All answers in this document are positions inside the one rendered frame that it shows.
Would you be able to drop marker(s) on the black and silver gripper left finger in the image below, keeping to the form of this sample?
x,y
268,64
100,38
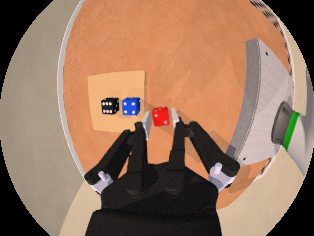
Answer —
x,y
110,166

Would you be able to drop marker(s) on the red die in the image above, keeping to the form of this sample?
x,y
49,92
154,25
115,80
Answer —
x,y
160,116

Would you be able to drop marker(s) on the black die with white pips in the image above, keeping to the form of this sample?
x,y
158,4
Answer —
x,y
110,105

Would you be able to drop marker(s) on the blue die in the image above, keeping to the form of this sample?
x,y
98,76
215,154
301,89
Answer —
x,y
131,106

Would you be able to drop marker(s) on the tan square mat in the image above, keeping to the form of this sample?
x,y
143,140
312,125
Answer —
x,y
116,84

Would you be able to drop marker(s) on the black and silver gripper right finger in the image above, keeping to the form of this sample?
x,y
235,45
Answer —
x,y
221,168

